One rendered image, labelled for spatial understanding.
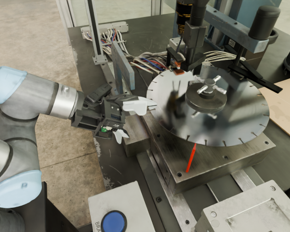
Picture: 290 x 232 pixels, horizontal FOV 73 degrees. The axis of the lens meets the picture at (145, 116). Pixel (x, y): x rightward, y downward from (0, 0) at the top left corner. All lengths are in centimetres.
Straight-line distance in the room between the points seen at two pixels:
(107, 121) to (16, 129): 18
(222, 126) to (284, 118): 45
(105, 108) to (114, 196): 19
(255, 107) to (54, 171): 138
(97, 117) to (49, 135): 140
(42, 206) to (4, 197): 26
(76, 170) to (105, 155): 90
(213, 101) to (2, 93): 47
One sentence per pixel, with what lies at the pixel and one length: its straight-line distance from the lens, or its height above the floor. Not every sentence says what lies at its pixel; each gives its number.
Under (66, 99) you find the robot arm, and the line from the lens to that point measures 45.
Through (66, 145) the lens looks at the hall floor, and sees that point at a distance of 172.
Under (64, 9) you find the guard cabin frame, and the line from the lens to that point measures 154.
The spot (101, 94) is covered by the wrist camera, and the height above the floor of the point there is 99.
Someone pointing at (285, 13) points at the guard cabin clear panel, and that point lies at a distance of 176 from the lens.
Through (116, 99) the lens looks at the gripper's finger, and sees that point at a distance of 49.
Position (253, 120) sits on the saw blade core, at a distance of 56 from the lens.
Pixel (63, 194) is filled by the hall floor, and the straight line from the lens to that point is 151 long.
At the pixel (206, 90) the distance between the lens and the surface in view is 54.
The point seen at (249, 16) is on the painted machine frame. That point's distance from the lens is 124.
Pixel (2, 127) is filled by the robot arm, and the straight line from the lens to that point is 49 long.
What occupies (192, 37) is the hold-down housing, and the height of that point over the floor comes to 110.
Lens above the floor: 131
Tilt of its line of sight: 47 degrees down
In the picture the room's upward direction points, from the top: straight up
